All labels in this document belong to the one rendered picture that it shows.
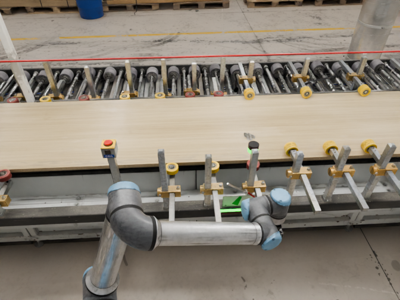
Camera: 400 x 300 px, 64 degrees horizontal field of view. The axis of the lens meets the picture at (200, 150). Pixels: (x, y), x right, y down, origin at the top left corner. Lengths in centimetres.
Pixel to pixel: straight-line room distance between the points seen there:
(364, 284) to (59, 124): 248
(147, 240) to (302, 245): 188
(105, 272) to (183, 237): 45
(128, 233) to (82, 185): 120
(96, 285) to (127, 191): 55
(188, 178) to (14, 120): 133
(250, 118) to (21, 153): 155
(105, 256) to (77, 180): 92
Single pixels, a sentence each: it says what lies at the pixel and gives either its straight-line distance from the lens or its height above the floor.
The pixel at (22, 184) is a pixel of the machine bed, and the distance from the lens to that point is 235.
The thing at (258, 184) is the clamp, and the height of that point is 87.
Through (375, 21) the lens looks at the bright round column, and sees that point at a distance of 532.
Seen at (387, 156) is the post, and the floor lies 107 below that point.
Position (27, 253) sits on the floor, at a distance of 295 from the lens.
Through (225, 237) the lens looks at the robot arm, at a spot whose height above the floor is 125.
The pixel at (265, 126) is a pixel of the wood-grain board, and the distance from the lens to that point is 229.
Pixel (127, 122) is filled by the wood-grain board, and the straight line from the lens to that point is 234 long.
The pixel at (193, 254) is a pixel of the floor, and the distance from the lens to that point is 262.
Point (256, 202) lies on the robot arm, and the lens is 141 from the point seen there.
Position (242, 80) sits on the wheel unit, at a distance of 270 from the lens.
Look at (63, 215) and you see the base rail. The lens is 212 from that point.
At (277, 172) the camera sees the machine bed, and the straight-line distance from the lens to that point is 218.
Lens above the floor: 226
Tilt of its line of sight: 42 degrees down
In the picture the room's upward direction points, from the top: straight up
